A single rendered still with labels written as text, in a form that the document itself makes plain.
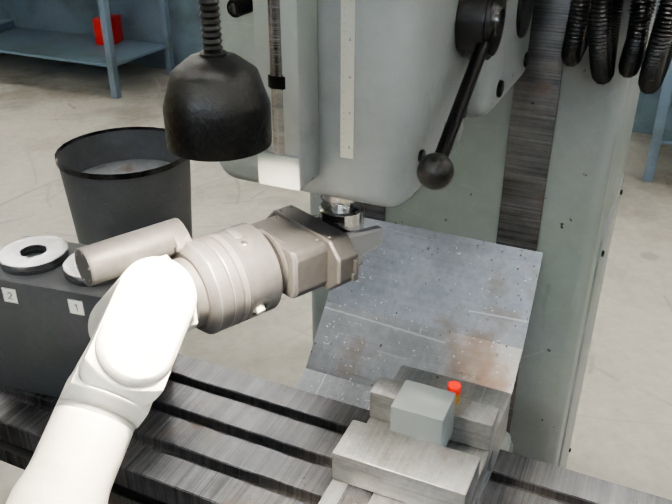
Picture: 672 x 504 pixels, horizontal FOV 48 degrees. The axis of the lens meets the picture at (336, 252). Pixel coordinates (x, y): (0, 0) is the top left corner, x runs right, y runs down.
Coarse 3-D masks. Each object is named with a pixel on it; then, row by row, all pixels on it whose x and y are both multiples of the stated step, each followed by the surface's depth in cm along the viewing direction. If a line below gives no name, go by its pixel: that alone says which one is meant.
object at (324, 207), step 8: (320, 208) 77; (328, 208) 77; (352, 208) 77; (360, 208) 77; (320, 216) 77; (328, 216) 76; (336, 216) 75; (344, 216) 75; (352, 216) 76; (360, 216) 76
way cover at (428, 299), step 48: (384, 240) 119; (432, 240) 117; (480, 240) 114; (336, 288) 122; (384, 288) 119; (432, 288) 117; (480, 288) 114; (528, 288) 111; (384, 336) 118; (432, 336) 116; (480, 336) 114; (336, 384) 117; (480, 384) 112
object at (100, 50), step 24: (0, 24) 604; (96, 24) 561; (120, 24) 574; (168, 24) 563; (0, 48) 560; (24, 48) 560; (48, 48) 560; (72, 48) 560; (96, 48) 560; (120, 48) 560; (144, 48) 560; (168, 48) 569; (168, 72) 579; (120, 96) 530; (648, 168) 397
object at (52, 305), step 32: (0, 256) 101; (32, 256) 104; (64, 256) 102; (0, 288) 99; (32, 288) 97; (64, 288) 96; (96, 288) 96; (0, 320) 102; (32, 320) 100; (64, 320) 99; (0, 352) 105; (32, 352) 103; (64, 352) 101; (0, 384) 108; (32, 384) 106; (64, 384) 104
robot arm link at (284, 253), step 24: (288, 216) 76; (312, 216) 76; (240, 240) 68; (264, 240) 69; (288, 240) 72; (312, 240) 72; (336, 240) 72; (240, 264) 67; (264, 264) 68; (288, 264) 71; (312, 264) 71; (336, 264) 72; (264, 288) 68; (288, 288) 72; (312, 288) 73; (264, 312) 72
